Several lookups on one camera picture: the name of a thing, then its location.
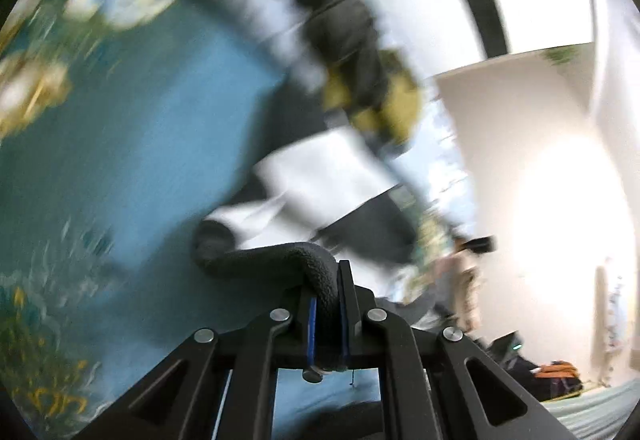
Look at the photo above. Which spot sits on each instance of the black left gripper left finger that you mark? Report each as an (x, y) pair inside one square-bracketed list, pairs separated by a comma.
[(215, 386)]

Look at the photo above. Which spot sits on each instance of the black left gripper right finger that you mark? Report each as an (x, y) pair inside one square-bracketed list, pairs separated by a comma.
[(435, 385)]

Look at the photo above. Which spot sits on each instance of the dark grey white fleece garment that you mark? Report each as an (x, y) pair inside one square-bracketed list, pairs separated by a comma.
[(317, 181)]

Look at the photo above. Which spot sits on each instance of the black clothes heap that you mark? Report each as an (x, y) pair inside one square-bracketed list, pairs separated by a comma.
[(545, 382)]

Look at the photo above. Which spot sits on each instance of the dark grey clothes pile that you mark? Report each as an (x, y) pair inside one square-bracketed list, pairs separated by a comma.
[(344, 35)]

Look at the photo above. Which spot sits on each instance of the orange garment on heap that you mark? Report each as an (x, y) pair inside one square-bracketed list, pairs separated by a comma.
[(557, 369)]

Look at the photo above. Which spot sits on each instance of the teal floral plush blanket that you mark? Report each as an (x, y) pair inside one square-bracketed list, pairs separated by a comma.
[(124, 123)]

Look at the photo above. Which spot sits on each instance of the pale green curtain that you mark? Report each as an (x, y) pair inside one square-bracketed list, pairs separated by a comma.
[(597, 414)]

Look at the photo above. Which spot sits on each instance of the olive green knitted garment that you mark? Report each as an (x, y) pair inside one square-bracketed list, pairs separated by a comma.
[(394, 118)]

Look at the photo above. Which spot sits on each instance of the light blue daisy quilt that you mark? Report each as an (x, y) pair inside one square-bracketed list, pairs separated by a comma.
[(279, 26)]

